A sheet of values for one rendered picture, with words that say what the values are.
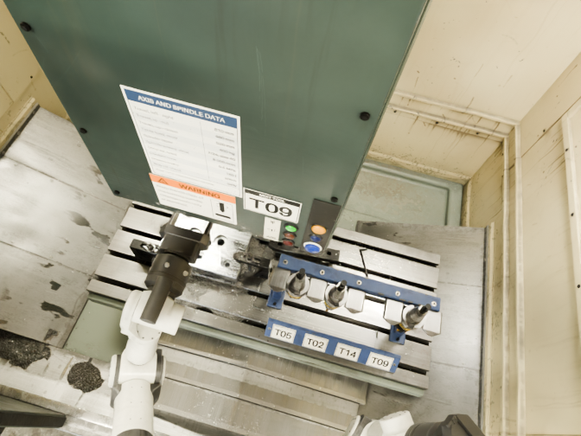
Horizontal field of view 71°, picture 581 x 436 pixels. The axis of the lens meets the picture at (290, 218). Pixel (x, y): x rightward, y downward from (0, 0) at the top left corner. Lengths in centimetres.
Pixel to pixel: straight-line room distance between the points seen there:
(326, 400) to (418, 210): 104
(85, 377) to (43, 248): 54
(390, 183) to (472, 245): 56
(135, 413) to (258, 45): 85
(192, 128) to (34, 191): 145
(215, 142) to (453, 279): 135
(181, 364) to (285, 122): 122
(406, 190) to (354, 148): 166
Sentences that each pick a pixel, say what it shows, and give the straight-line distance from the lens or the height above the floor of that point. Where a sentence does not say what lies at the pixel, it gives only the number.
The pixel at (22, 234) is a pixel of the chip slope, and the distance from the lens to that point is 193.
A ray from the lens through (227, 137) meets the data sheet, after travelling 57.
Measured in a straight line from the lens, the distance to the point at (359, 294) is 118.
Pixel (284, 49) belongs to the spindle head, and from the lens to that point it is 44.
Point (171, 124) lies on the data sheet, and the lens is 60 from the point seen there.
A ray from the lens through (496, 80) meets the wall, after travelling 180.
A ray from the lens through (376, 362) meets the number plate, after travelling 145.
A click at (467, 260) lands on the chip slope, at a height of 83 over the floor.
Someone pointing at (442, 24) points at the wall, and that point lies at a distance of 164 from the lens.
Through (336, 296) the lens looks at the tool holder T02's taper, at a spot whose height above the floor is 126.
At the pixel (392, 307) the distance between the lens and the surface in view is 119.
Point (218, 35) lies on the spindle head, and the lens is 46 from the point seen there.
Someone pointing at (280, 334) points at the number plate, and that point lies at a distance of 140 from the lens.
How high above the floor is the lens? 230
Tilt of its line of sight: 62 degrees down
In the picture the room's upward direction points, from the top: 11 degrees clockwise
